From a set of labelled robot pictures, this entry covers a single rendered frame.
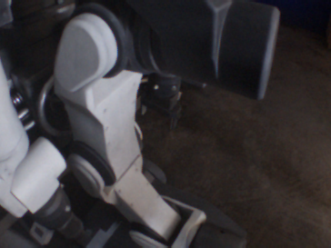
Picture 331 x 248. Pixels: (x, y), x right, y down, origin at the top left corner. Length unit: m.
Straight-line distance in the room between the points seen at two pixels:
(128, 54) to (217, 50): 0.10
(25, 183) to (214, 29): 0.29
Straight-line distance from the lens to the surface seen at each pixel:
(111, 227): 0.94
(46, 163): 0.33
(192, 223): 0.76
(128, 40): 0.26
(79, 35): 0.27
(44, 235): 0.51
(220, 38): 0.22
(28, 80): 0.64
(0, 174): 0.27
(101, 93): 0.39
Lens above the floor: 1.04
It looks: 43 degrees down
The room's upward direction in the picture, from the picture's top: 3 degrees counter-clockwise
